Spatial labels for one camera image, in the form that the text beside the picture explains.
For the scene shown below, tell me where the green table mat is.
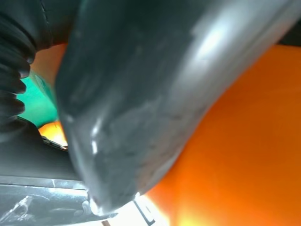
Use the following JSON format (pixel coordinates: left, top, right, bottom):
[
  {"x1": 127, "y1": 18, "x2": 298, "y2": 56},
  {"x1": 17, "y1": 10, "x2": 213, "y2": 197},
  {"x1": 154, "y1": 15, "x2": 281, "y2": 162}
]
[{"x1": 17, "y1": 72, "x2": 60, "y2": 129}]

